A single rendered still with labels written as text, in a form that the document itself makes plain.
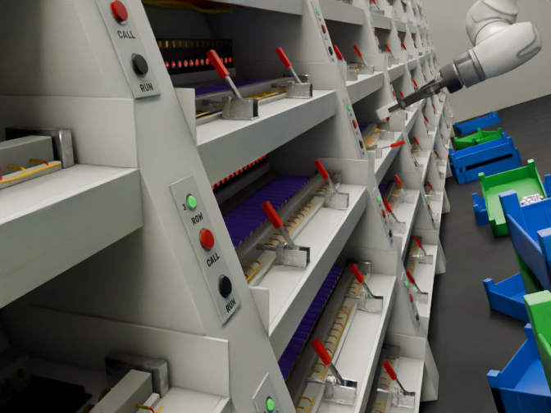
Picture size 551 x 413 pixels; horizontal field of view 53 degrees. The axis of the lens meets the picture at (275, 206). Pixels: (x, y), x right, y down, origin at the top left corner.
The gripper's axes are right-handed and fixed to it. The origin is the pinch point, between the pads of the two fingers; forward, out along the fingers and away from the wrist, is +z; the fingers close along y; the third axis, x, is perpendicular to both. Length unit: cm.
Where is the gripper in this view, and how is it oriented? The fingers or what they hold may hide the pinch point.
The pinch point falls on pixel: (389, 110)
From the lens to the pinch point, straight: 160.9
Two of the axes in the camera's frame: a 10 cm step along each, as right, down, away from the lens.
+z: -8.3, 3.9, 4.0
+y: 3.1, -2.7, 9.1
